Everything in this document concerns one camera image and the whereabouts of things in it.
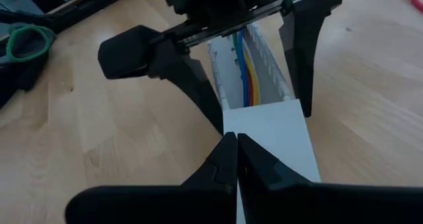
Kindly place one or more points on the white duct cover strip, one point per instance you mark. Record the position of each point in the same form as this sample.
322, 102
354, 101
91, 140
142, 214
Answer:
271, 131

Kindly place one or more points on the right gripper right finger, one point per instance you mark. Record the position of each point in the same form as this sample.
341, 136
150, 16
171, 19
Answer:
330, 207

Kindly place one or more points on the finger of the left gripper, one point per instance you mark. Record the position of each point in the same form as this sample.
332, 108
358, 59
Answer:
188, 75
304, 52

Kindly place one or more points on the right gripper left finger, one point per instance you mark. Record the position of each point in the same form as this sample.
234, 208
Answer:
148, 207

